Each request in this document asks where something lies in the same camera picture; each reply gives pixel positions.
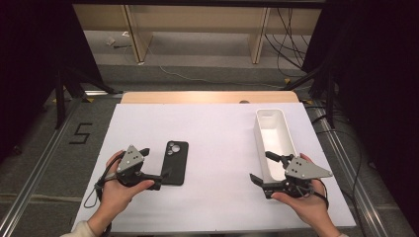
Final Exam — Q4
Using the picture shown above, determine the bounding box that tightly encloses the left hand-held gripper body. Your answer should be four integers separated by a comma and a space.
116, 144, 156, 188

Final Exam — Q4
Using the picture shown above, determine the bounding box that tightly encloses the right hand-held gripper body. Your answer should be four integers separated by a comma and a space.
278, 156, 333, 198

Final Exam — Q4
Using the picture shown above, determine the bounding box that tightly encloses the white rectangular plastic bin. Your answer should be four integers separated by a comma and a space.
252, 108, 299, 185

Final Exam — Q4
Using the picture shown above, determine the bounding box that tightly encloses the black phone case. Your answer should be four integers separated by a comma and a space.
160, 140, 190, 187

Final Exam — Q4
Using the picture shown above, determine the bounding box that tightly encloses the person's right hand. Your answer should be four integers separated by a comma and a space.
272, 153, 334, 231

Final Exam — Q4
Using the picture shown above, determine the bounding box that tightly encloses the person's left hand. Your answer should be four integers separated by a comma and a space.
98, 150, 154, 218

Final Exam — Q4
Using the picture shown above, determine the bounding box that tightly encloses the white table cover board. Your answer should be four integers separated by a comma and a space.
70, 102, 357, 233

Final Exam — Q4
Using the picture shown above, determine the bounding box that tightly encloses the black metal stand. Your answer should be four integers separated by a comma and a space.
53, 67, 124, 130
281, 62, 337, 129

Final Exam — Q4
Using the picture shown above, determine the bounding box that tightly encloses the black curtain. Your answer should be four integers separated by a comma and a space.
300, 0, 419, 228
0, 0, 103, 162

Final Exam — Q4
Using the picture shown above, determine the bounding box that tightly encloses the light wooden shelf unit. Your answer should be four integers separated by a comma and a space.
72, 3, 322, 65

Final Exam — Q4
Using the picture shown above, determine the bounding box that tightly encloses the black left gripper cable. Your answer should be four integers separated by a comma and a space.
83, 151, 126, 209

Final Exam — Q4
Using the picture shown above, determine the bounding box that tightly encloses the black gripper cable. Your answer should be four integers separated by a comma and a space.
83, 151, 126, 209
305, 177, 330, 210

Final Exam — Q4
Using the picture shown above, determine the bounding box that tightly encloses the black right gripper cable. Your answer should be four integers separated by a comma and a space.
305, 177, 330, 210

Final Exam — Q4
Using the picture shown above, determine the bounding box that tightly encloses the aluminium floor rail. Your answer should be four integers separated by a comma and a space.
309, 105, 391, 237
0, 95, 87, 237

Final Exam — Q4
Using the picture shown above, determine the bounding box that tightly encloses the black floor cable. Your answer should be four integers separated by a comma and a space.
310, 113, 367, 237

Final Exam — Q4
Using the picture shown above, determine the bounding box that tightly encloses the thin white floor cable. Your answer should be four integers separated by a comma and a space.
144, 45, 285, 89

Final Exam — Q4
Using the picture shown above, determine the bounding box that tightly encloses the bundle of black cables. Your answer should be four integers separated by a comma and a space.
264, 8, 312, 78

